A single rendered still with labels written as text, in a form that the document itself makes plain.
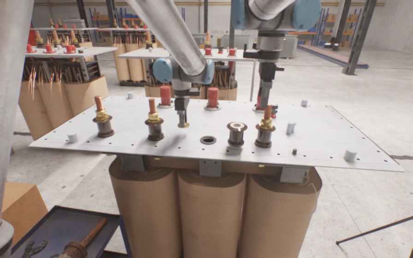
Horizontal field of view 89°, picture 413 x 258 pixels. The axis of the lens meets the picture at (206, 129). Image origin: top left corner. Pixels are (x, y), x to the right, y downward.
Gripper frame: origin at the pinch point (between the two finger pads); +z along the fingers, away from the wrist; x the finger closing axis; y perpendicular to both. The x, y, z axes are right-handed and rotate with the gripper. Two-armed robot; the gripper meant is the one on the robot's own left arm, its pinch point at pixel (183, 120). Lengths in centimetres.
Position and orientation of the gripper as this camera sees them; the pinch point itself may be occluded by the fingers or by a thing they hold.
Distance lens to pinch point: 109.0
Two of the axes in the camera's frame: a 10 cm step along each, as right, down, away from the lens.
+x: -1.1, 4.5, -8.9
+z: -0.1, 8.9, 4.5
